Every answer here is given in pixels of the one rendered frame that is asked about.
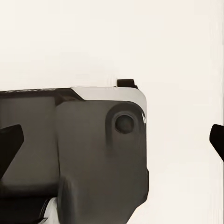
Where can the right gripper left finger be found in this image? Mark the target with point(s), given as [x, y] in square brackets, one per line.
[11, 140]

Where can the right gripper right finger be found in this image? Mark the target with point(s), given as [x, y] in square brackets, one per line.
[216, 138]

